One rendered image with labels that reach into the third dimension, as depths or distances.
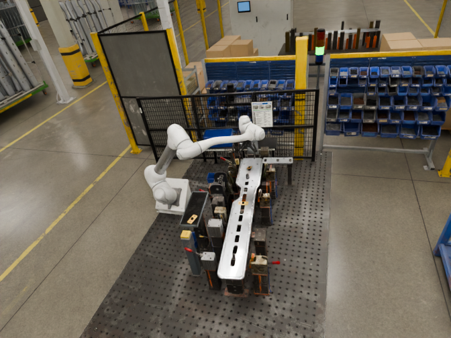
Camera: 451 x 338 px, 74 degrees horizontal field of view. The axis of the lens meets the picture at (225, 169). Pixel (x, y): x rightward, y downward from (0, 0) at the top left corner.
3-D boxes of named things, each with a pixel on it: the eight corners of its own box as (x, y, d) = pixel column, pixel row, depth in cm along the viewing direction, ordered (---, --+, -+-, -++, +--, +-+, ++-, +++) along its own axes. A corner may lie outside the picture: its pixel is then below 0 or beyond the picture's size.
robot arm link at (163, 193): (167, 207, 287) (156, 206, 266) (158, 192, 292) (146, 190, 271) (180, 198, 284) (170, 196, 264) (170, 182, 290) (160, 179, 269)
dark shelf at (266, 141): (276, 150, 307) (276, 147, 305) (192, 151, 326) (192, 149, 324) (277, 139, 324) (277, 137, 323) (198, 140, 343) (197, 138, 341)
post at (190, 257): (201, 277, 234) (189, 240, 208) (191, 275, 236) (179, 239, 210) (203, 268, 240) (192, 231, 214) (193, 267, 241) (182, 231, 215)
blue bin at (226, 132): (232, 146, 318) (231, 136, 310) (204, 147, 323) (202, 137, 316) (233, 138, 331) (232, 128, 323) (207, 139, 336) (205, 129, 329)
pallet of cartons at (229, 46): (246, 99, 658) (241, 50, 596) (213, 98, 685) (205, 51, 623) (260, 78, 745) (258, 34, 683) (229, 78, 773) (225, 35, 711)
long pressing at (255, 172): (247, 281, 194) (247, 279, 193) (214, 278, 199) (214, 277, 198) (263, 158, 301) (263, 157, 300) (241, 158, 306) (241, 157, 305)
